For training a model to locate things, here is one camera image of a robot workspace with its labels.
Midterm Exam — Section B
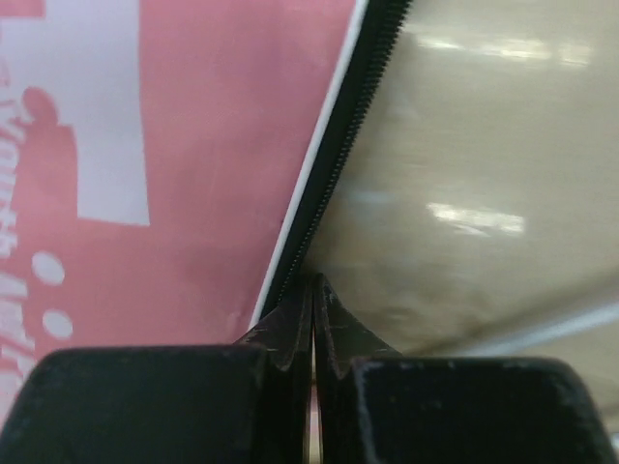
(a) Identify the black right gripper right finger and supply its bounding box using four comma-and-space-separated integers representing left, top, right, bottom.
313, 275, 614, 463

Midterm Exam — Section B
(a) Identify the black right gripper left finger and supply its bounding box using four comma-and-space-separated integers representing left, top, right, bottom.
1, 283, 312, 463

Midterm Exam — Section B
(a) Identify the pink racket bag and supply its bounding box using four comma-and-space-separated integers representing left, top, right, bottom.
1, 1, 410, 412

